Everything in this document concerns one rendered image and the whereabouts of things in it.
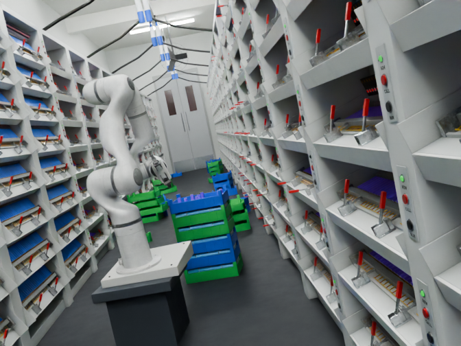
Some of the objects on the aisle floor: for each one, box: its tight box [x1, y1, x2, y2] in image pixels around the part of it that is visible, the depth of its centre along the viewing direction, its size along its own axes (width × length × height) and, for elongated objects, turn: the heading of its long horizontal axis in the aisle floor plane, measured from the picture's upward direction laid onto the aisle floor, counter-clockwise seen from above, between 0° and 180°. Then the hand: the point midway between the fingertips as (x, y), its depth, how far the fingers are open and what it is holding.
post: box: [362, 0, 461, 346], centre depth 81 cm, size 20×9×174 cm, turn 159°
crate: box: [184, 252, 244, 284], centre depth 291 cm, size 30×20×8 cm
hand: (162, 174), depth 218 cm, fingers open, 8 cm apart
